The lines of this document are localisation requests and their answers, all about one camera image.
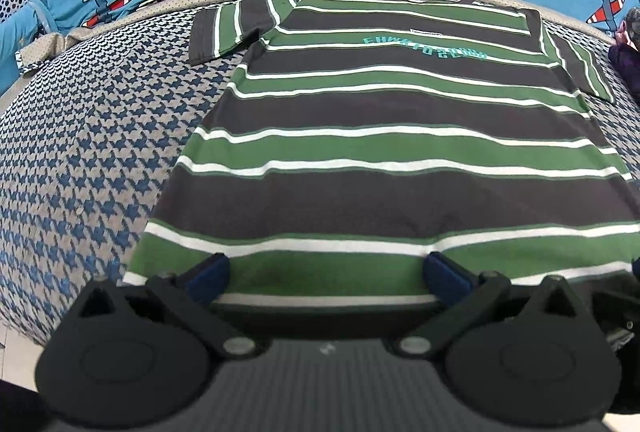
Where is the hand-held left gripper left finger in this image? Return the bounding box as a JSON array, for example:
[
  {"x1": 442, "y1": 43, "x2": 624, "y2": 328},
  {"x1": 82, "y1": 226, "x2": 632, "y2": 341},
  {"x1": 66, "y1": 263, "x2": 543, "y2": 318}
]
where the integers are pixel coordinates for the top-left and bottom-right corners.
[{"x1": 66, "y1": 251, "x2": 265, "y2": 361}]

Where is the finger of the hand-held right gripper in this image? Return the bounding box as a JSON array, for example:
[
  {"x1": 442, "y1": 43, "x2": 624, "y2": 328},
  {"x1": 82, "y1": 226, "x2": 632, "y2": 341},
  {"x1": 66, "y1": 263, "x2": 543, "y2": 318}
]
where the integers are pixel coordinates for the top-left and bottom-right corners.
[{"x1": 590, "y1": 289, "x2": 640, "y2": 329}]

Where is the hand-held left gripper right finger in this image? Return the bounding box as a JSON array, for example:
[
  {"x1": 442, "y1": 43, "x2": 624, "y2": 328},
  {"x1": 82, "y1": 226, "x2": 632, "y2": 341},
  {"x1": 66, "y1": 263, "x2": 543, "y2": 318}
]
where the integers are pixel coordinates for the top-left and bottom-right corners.
[{"x1": 394, "y1": 251, "x2": 577, "y2": 361}]

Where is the green grey striped t-shirt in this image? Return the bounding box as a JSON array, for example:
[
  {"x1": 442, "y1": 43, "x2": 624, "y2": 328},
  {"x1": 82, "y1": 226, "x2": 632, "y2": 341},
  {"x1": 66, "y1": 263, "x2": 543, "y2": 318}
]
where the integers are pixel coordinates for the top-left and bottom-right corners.
[{"x1": 122, "y1": 0, "x2": 640, "y2": 313}]

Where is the blue houndstooth mattress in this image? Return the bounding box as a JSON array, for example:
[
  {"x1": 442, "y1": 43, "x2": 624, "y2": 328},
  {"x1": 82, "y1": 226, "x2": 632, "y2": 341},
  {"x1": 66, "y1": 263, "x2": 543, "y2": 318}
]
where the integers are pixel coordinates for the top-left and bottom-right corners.
[{"x1": 0, "y1": 0, "x2": 640, "y2": 354}]

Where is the grey patterned garment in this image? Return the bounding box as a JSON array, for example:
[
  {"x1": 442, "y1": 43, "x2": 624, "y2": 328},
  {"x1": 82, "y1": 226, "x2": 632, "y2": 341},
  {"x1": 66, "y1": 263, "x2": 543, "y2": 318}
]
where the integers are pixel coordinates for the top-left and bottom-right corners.
[{"x1": 617, "y1": 6, "x2": 640, "y2": 53}]

